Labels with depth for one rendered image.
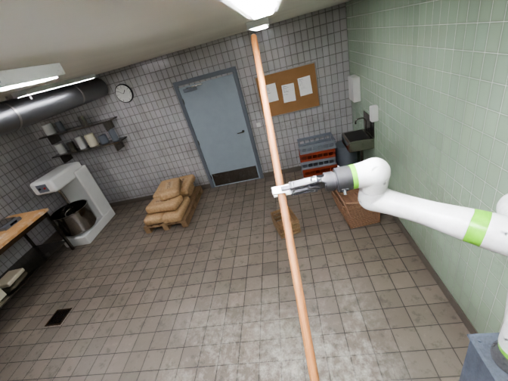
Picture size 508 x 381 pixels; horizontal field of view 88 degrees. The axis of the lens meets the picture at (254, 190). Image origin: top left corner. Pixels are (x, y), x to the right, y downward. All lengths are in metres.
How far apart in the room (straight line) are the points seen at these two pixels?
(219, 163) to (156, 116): 1.46
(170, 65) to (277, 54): 1.80
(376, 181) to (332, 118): 4.20
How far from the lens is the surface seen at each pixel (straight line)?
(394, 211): 1.11
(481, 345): 1.57
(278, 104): 4.98
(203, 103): 5.09
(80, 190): 6.04
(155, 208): 4.90
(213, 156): 5.39
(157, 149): 5.70
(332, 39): 4.97
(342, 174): 1.00
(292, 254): 0.97
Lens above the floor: 2.49
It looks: 29 degrees down
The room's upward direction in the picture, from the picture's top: 16 degrees counter-clockwise
